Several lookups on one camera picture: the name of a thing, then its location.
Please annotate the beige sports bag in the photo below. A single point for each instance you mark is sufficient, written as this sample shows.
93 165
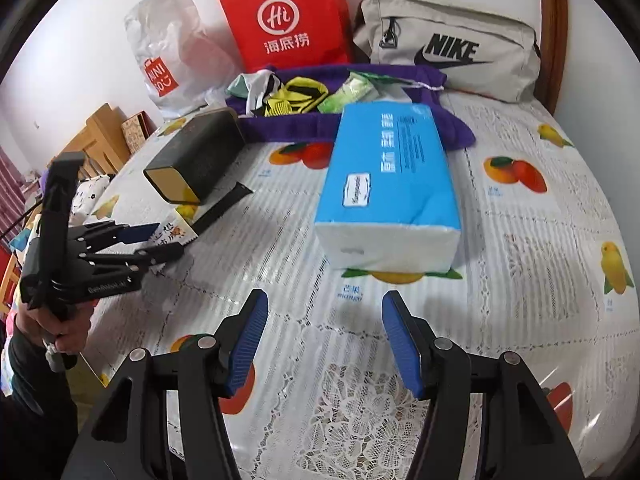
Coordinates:
440 40

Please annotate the black box with yellow end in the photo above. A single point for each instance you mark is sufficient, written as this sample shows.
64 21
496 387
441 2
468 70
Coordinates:
200 150

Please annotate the fruit print bed sheet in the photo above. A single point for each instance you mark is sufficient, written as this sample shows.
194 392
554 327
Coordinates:
500 285

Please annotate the yellow black mesh pouch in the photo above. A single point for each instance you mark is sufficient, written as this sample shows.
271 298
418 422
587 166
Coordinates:
295 95

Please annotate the person's left forearm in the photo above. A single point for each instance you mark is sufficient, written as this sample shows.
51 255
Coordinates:
30 410

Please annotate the purple fabric storage bin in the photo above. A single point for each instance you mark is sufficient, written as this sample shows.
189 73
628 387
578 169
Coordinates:
300 127

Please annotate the green wet wipes pack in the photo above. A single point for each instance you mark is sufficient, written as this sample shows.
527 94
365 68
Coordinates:
350 95

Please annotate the white plastic shopping bag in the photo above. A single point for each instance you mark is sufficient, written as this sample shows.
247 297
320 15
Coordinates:
170 50

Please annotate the white spotted pillow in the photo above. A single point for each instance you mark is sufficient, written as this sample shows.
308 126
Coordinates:
90 195

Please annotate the white green cloth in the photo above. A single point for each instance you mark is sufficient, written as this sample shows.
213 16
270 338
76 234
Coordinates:
250 92

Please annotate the brown patterned box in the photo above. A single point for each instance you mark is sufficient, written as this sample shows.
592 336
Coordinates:
135 132

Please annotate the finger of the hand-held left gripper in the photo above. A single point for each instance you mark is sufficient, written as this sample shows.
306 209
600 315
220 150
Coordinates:
142 232
155 255

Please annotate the red paper shopping bag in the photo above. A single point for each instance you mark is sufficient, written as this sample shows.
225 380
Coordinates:
285 15

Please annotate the white printed sachet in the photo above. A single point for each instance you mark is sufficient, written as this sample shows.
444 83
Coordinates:
172 235

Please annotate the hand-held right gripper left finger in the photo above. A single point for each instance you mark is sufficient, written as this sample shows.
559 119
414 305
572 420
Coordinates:
247 345

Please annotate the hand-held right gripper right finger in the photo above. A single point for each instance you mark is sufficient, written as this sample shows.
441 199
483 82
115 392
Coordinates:
402 345

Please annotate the small white box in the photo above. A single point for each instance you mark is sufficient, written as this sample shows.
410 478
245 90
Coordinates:
397 94

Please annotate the light wooden cabinet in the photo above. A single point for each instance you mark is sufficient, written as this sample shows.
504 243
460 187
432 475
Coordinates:
97 140

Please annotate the person's left hand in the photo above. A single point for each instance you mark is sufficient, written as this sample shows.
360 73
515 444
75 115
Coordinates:
67 335

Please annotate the brown wooden bed frame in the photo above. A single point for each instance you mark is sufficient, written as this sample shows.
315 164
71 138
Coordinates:
552 30

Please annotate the red striped curtain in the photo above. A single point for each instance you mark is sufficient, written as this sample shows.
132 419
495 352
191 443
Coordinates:
10 190

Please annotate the blue tissue paper pack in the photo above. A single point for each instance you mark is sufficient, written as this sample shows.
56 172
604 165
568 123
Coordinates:
390 175

